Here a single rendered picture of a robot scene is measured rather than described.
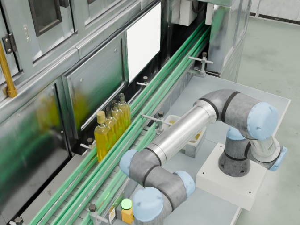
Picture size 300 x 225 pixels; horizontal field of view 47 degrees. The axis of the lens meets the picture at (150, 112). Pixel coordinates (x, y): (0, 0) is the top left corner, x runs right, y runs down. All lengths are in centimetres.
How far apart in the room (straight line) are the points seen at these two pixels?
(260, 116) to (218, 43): 130
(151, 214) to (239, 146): 79
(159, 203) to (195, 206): 80
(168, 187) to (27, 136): 66
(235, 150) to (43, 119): 82
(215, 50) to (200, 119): 131
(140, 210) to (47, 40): 75
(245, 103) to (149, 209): 49
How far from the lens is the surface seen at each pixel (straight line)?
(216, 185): 164
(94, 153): 160
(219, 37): 234
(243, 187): 164
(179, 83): 215
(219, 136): 198
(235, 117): 114
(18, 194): 149
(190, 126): 109
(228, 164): 165
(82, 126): 162
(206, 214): 163
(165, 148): 102
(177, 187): 92
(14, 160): 138
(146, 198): 86
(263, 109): 113
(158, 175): 95
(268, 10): 519
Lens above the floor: 208
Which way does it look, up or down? 39 degrees down
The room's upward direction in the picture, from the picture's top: straight up
